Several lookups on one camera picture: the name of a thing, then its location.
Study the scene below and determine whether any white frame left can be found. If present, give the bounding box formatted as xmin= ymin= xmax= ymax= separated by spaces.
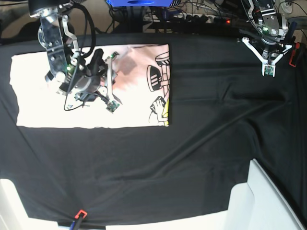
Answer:
xmin=0 ymin=179 xmax=59 ymax=230

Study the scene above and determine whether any white frame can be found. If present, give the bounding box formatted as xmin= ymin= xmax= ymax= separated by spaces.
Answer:
xmin=226 ymin=159 xmax=305 ymax=230
xmin=0 ymin=179 xmax=59 ymax=230

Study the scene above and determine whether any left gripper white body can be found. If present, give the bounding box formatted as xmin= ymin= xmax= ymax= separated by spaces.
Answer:
xmin=241 ymin=37 xmax=294 ymax=77

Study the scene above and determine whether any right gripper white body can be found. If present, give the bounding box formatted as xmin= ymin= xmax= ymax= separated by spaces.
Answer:
xmin=57 ymin=49 xmax=121 ymax=113

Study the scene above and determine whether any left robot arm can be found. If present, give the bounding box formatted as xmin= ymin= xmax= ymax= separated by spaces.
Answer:
xmin=241 ymin=0 xmax=295 ymax=77

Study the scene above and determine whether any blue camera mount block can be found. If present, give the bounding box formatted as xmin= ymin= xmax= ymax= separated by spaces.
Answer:
xmin=106 ymin=0 xmax=176 ymax=7

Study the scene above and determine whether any black power strip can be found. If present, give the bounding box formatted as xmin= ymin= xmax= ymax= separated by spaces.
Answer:
xmin=143 ymin=13 xmax=232 ymax=25

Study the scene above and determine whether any white frame right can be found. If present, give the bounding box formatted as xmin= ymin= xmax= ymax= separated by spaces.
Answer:
xmin=226 ymin=159 xmax=305 ymax=230

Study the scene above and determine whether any red clamp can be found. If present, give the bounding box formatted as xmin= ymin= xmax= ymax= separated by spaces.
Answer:
xmin=70 ymin=209 xmax=88 ymax=230
xmin=289 ymin=42 xmax=301 ymax=68

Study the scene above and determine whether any black table cloth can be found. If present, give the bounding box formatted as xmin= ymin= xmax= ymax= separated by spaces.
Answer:
xmin=0 ymin=34 xmax=307 ymax=226

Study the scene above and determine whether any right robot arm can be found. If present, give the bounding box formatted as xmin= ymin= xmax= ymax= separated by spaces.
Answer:
xmin=28 ymin=0 xmax=121 ymax=113

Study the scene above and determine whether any light pink T-shirt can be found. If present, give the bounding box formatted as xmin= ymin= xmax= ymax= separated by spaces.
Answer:
xmin=10 ymin=45 xmax=170 ymax=129

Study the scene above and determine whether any red clamp at bottom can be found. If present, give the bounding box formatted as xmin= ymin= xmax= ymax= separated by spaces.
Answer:
xmin=70 ymin=209 xmax=88 ymax=230

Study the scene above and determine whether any red clamp at right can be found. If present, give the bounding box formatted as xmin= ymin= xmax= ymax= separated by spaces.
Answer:
xmin=289 ymin=42 xmax=301 ymax=68

